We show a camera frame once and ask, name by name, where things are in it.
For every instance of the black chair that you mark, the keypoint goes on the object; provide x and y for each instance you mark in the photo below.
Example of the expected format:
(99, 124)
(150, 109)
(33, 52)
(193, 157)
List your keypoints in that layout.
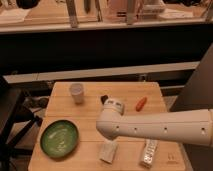
(13, 111)

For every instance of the clear plastic water bottle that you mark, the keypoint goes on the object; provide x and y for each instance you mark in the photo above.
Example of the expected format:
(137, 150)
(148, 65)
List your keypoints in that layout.
(148, 153)

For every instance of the white paper cup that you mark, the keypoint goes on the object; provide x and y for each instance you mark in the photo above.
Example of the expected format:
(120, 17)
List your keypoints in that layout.
(77, 92)

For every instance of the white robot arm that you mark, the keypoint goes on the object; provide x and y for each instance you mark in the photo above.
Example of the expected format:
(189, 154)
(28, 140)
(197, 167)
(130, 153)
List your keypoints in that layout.
(190, 127)

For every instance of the black rectangular block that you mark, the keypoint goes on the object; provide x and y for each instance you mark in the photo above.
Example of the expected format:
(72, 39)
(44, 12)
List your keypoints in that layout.
(104, 98)

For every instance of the orange carrot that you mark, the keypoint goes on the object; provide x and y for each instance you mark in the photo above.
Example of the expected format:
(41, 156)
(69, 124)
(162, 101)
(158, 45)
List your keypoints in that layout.
(141, 104)

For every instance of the green ceramic bowl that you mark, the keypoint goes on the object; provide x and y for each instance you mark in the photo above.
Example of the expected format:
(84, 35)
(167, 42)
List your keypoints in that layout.
(59, 139)

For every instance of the white sponge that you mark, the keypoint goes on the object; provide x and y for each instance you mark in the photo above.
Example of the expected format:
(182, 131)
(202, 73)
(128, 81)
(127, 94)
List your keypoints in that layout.
(108, 151)

